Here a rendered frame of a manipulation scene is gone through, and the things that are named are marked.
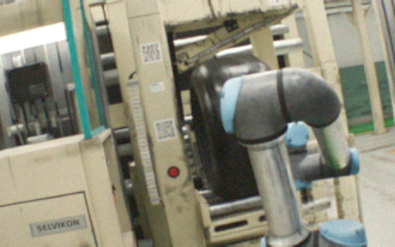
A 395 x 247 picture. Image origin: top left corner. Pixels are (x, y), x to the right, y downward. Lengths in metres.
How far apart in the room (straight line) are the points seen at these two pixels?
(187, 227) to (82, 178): 0.78
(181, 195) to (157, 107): 0.34
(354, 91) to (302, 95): 10.99
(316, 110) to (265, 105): 0.11
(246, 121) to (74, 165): 0.43
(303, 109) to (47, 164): 0.61
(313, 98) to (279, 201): 0.26
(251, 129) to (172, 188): 0.87
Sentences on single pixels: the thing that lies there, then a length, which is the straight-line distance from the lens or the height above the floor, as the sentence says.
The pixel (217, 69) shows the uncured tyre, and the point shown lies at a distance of 1.77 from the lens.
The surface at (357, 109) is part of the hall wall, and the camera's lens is 12.00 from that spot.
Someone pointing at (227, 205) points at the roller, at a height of 0.91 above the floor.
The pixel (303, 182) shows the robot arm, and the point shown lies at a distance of 1.36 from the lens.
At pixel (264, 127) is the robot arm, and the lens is 1.02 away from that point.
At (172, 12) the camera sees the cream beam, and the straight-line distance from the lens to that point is 2.12.
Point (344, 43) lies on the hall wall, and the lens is 12.05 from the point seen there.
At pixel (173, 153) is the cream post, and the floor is 1.13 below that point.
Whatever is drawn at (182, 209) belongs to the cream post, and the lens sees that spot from 1.86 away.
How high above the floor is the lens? 1.32
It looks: 3 degrees down
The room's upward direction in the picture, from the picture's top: 11 degrees counter-clockwise
